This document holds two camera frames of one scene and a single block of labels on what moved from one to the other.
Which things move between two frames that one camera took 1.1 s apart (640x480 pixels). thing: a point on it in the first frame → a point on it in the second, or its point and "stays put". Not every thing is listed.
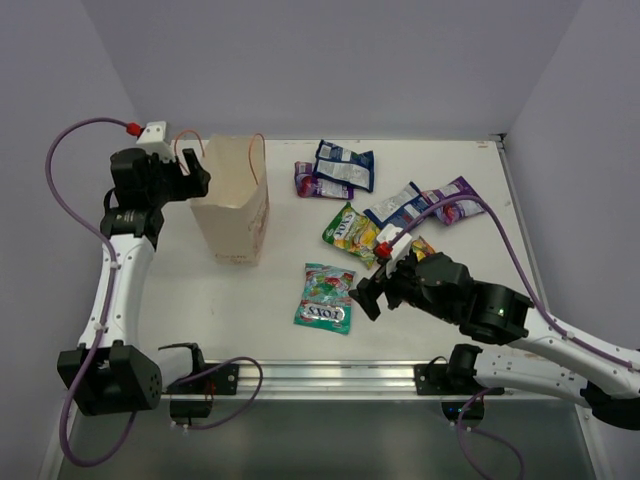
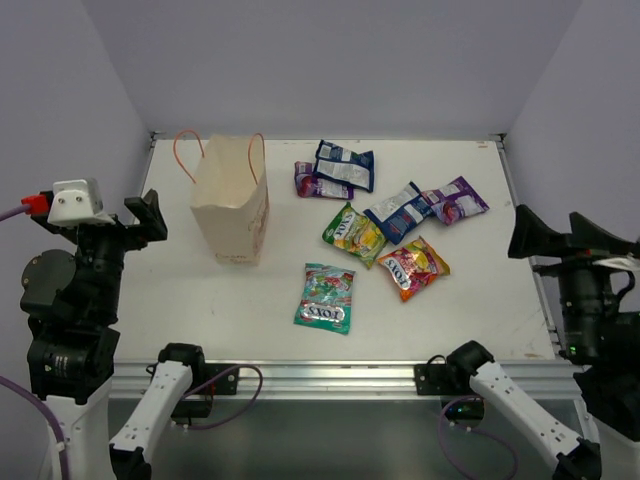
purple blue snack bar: [308, 185] stays put
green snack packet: [326, 298] stays put
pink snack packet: [456, 210] stays put
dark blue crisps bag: [341, 164] stays put
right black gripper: [369, 289] → [532, 234]
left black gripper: [176, 176] → [105, 230]
